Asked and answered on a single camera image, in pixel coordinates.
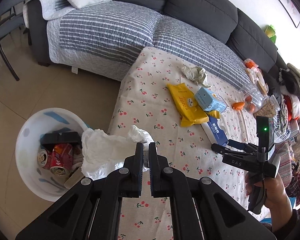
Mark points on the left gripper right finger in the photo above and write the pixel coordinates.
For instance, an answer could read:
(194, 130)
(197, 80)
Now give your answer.
(200, 208)

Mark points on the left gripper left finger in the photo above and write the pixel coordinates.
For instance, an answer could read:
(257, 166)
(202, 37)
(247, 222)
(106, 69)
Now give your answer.
(91, 209)

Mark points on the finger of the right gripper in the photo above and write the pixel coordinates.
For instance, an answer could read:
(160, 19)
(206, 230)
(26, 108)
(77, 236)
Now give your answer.
(230, 151)
(246, 147)

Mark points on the orange peel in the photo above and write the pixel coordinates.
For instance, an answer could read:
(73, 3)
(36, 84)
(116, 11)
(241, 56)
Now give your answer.
(238, 106)

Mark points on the light blue carton box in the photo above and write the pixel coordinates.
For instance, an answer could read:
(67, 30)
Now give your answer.
(210, 101)

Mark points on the crushed red soda can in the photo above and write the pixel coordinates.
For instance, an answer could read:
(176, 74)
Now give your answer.
(61, 160)

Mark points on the white tissue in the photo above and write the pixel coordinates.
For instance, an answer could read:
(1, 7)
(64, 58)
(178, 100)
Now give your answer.
(103, 153)

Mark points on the yellow wet wipes pack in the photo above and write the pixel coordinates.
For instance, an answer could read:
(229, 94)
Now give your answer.
(188, 107)

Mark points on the black remote control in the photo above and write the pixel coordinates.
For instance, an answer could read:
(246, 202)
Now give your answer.
(61, 138)

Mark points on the white plastic trash bin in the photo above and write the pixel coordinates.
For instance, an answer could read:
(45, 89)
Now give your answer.
(33, 156)

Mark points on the person's right hand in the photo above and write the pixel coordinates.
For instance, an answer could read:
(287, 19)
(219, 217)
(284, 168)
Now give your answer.
(277, 201)

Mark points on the orange tangerine front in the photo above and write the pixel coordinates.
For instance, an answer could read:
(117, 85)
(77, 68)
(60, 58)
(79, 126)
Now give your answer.
(251, 108)

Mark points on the orange tangerine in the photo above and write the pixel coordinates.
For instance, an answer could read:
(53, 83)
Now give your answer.
(248, 99)
(251, 108)

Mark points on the jar of seeds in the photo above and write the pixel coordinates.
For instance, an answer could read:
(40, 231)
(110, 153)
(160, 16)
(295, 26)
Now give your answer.
(270, 107)

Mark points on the orange tangerine right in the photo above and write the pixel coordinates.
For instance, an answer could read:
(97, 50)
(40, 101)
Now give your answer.
(248, 99)

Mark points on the cherry print table cloth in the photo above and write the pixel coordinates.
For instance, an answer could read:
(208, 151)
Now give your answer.
(144, 101)

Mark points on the crumpled beige tissue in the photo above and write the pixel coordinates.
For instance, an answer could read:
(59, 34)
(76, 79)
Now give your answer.
(197, 75)

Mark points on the dark grey sofa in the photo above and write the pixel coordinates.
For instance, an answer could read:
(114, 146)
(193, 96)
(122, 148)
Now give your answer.
(226, 23)

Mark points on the grey striped quilted cover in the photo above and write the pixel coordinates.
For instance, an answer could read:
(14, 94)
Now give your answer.
(107, 38)

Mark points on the grey chair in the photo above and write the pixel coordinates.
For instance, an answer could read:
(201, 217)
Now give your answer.
(7, 25)

